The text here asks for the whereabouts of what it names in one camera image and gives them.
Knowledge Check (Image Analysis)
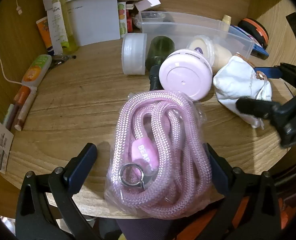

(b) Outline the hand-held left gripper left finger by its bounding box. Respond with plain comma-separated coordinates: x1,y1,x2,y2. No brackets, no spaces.
15,142,101,240

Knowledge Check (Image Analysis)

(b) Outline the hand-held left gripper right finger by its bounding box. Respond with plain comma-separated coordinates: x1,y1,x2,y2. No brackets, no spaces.
200,142,282,240

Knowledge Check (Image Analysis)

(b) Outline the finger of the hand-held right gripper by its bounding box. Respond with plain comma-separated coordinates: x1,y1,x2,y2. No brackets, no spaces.
236,97,276,119
254,62,296,98

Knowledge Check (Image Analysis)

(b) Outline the white cloth pouch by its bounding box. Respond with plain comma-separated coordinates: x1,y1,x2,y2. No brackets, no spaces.
212,52,273,130

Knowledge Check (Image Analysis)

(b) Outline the pink round jar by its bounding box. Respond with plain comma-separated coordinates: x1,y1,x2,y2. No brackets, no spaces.
159,49,213,102

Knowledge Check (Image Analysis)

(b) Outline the pink rope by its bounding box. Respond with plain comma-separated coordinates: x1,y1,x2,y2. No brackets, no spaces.
103,90,213,220

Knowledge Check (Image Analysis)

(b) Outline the clear plastic bin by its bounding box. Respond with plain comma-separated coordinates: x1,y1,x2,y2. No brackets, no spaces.
137,11,256,67

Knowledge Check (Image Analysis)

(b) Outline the green bottle with black nozzle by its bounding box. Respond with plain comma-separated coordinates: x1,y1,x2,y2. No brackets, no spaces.
145,36,176,92

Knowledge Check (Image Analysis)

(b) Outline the wooden desktop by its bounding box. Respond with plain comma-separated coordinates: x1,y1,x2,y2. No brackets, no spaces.
3,10,296,220

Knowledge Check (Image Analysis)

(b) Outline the black case with orange zipper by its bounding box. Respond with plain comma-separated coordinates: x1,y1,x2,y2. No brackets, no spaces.
238,18,270,49

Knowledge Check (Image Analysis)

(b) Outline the cream sunscreen bottle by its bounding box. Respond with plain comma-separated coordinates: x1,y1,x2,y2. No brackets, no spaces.
220,14,232,32

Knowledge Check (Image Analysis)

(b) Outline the cream jar with white lid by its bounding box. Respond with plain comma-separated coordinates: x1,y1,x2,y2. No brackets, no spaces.
187,35,233,70

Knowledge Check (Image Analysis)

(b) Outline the cream marker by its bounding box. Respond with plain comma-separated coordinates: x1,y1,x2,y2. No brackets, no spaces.
14,90,37,131

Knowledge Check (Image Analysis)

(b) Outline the brown marker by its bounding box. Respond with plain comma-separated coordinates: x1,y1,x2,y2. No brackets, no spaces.
6,102,21,131

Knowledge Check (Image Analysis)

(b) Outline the pale green marker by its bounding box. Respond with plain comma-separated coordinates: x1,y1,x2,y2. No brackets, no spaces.
2,104,14,128

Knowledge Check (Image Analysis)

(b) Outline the orange marker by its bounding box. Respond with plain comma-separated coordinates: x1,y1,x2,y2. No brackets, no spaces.
13,85,31,108

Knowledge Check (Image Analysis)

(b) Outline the green orange lotion tube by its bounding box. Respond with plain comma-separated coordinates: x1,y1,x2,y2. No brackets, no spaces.
21,54,53,85

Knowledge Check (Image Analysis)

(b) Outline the translucent white round container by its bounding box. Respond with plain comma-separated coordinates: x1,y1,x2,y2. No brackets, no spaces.
121,33,148,75

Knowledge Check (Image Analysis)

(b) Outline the yellow green spray bottle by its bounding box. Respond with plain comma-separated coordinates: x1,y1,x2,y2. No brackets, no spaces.
52,0,79,53

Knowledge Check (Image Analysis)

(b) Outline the large white paper sheet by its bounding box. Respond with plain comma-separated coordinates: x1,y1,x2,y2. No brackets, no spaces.
63,0,121,47

